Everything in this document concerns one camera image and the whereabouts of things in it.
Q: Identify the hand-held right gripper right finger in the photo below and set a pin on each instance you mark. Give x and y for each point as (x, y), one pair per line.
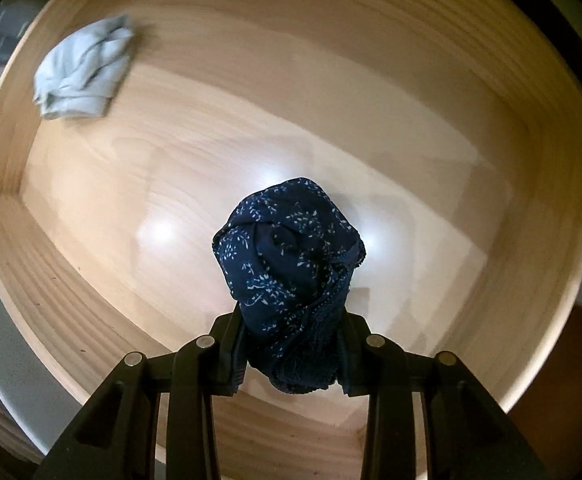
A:
(353, 360)

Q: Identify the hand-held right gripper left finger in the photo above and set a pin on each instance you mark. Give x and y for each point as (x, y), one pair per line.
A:
(233, 360)

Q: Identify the navy floral underwear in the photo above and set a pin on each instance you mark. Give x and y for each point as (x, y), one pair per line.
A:
(281, 250)

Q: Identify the wooden drawer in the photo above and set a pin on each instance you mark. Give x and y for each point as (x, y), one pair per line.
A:
(321, 110)

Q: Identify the pale blue-white underwear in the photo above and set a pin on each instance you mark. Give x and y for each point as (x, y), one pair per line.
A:
(76, 80)

